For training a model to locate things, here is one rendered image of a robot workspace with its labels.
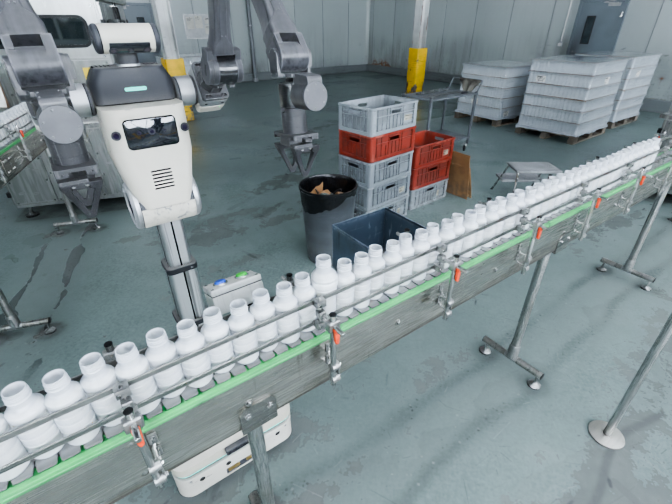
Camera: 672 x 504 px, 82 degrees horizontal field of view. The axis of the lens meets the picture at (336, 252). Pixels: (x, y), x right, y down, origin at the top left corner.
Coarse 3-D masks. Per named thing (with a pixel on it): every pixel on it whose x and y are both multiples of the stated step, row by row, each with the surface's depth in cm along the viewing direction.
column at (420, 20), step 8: (416, 0) 920; (424, 0) 922; (416, 8) 927; (424, 8) 931; (416, 16) 934; (424, 16) 940; (416, 24) 941; (424, 24) 948; (416, 32) 948; (424, 32) 955; (416, 40) 955; (424, 40) 962
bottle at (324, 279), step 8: (320, 256) 98; (328, 256) 97; (320, 264) 95; (328, 264) 96; (312, 272) 99; (320, 272) 97; (328, 272) 97; (336, 272) 100; (312, 280) 98; (320, 280) 96; (328, 280) 96; (336, 280) 99; (320, 288) 97; (328, 288) 97; (336, 288) 100; (328, 304) 100; (328, 312) 102
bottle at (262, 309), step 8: (264, 288) 91; (256, 296) 91; (264, 296) 88; (256, 304) 89; (264, 304) 89; (272, 304) 92; (256, 312) 90; (264, 312) 90; (272, 312) 91; (256, 320) 90; (264, 320) 90; (264, 328) 91; (272, 328) 93; (264, 336) 93; (272, 336) 94
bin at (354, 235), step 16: (384, 208) 181; (336, 224) 167; (352, 224) 173; (368, 224) 179; (384, 224) 186; (400, 224) 176; (416, 224) 168; (336, 240) 167; (352, 240) 157; (368, 240) 184; (384, 240) 190; (336, 256) 172; (352, 256) 161
